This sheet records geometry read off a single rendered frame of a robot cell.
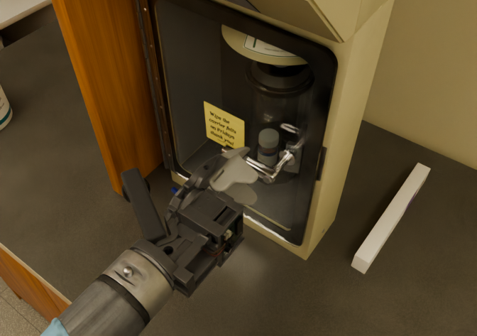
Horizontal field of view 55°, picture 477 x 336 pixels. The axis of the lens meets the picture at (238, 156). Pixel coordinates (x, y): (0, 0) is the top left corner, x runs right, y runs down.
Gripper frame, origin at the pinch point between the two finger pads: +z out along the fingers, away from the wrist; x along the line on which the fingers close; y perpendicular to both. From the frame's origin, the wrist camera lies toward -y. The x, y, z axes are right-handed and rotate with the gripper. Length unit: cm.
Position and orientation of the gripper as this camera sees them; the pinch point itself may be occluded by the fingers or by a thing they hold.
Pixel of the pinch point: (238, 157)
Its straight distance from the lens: 64.7
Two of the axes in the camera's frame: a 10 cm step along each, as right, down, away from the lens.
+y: 8.1, 4.3, -3.9
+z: 5.8, -6.0, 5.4
